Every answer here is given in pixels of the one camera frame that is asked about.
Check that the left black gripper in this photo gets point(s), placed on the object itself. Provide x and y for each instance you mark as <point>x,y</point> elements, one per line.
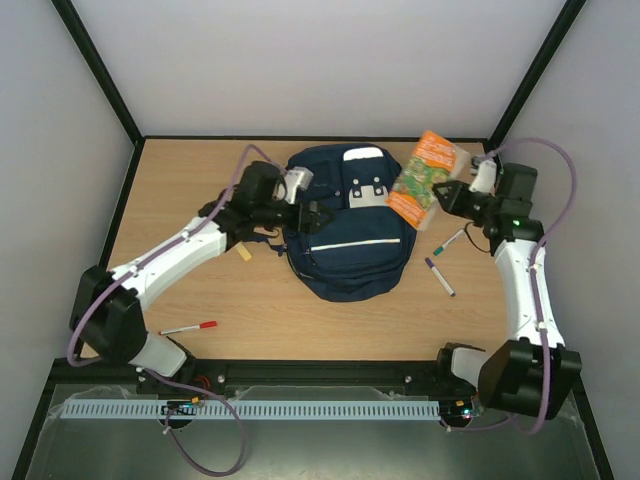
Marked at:
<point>313,226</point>

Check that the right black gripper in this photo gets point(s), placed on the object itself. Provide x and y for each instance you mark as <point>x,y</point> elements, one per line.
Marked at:
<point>463,198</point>

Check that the orange Treehouse children's book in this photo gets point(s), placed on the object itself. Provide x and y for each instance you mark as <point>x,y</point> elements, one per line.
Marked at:
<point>433,160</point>

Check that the navy blue student backpack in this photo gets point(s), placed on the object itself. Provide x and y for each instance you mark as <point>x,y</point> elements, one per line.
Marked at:
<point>363,251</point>

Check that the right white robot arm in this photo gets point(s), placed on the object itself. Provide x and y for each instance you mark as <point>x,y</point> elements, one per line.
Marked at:
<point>533,372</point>

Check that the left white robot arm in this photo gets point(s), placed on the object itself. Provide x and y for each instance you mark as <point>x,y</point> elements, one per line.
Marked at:
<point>107,320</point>

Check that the green capped marker pen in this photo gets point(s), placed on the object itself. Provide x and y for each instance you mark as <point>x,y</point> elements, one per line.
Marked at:
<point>448,242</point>

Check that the purple capped marker pen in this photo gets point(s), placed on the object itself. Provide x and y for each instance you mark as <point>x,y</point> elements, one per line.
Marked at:
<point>437,273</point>

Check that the yellow highlighter pen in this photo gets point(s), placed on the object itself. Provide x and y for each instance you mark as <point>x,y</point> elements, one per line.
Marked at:
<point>243,252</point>

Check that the red capped marker pen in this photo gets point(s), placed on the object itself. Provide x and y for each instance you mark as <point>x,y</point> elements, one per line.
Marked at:
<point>182,329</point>

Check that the right controller circuit board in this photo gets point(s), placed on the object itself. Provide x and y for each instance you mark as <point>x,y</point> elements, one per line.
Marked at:
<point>464,408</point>

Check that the controller circuit board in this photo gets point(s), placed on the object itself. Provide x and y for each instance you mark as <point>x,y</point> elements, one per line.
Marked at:
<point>188,407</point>
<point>464,408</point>

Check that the left controller circuit board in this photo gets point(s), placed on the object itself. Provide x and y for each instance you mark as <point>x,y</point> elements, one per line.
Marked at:
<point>188,407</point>

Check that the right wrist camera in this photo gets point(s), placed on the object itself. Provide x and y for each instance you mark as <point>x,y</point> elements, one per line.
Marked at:
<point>485,173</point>

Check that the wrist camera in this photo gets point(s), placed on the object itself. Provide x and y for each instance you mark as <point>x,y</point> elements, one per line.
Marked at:
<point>295,180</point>
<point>485,173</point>

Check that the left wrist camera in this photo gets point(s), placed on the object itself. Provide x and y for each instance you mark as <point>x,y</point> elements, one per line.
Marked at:
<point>295,180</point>

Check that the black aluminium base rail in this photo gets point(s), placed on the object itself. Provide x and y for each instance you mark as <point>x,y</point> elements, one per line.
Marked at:
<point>224,377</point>

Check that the light blue slotted cable duct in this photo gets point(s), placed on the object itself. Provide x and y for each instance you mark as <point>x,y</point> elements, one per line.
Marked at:
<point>258,410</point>

